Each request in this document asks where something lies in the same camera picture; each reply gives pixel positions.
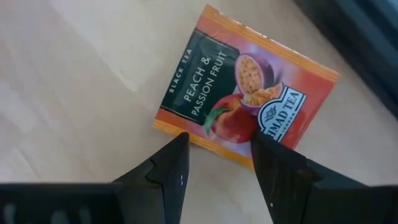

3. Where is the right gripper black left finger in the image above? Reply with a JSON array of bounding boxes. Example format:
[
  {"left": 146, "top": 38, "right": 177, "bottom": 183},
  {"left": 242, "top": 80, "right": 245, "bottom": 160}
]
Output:
[{"left": 0, "top": 132, "right": 190, "bottom": 224}]

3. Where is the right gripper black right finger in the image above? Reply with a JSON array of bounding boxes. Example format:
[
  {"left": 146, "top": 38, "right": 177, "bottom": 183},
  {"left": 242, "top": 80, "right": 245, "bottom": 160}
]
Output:
[{"left": 250, "top": 131, "right": 398, "bottom": 224}]

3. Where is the orange peach tea packet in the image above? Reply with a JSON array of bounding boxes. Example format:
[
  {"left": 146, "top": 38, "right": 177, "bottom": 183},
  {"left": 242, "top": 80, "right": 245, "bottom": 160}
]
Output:
[{"left": 152, "top": 3, "right": 341, "bottom": 170}]

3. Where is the black metal rig frame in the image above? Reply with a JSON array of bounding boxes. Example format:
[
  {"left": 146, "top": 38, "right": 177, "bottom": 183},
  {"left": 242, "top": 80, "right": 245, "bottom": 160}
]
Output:
[{"left": 294, "top": 0, "right": 398, "bottom": 119}]

